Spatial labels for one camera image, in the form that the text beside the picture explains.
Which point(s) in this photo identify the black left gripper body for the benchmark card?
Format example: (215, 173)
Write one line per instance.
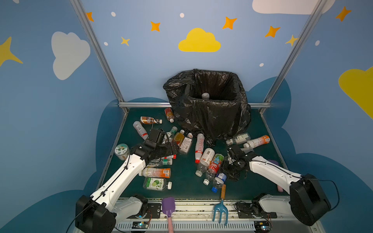
(168, 149)

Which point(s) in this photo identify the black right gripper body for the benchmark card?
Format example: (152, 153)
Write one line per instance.
(231, 162)

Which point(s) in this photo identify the red label cartoon bottle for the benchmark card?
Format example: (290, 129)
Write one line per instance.
(213, 168)

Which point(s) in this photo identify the blue cap water bottle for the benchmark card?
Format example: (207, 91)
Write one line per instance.
(218, 182)

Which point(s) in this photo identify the yellow drink red label bottle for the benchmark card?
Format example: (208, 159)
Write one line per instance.
(179, 137)

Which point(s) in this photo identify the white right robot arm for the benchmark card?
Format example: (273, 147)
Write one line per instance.
(306, 199)

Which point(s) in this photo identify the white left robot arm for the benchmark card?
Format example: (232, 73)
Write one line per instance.
(95, 214)

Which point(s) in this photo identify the black bin bag bin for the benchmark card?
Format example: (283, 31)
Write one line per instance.
(225, 115)

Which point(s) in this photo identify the crushed clear bottle green cap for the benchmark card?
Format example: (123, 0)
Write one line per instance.
(160, 162)

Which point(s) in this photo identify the clear bottle green white label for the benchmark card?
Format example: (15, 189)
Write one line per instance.
(238, 139)

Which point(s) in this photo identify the orange juice bottle white cap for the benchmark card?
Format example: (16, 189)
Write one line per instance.
(156, 173)

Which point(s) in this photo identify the white bottle red cap left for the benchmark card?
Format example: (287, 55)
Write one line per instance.
(141, 130)

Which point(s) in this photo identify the brown label bottle lying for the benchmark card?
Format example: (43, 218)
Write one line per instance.
(150, 120)

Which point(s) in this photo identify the white label barcode bottle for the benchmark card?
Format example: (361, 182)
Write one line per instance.
(205, 161)

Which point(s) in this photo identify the clear flat white label bottle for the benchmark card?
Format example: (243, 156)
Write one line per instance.
(186, 144)

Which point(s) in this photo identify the green white lidded can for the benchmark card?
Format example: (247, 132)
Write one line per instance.
(122, 151)

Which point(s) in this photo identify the lime label clear bottle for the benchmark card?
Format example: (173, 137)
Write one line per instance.
(157, 184)

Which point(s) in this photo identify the white orange label bottle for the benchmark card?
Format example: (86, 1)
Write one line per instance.
(257, 142)

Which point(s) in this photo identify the brown tea bottle back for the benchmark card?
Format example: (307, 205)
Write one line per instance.
(169, 115)

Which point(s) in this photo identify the white red label bottle upright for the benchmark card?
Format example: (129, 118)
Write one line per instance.
(199, 148)

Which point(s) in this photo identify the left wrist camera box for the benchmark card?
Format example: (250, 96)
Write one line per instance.
(155, 138)

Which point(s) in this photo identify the aluminium back frame rail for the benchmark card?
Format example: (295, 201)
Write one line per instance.
(166, 105)

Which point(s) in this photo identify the blue garden fork wooden handle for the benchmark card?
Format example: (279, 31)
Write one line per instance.
(221, 208)

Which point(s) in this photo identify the purple shovel pink handle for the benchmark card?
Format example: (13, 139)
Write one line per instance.
(168, 207)

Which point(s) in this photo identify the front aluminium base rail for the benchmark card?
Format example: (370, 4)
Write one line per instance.
(199, 216)

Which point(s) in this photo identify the right aluminium frame post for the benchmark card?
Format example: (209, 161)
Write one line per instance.
(295, 51)

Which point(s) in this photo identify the aluminium frame post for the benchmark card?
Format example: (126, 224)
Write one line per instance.
(85, 22)
(295, 51)

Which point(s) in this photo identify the left aluminium frame post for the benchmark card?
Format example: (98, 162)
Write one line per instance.
(85, 22)

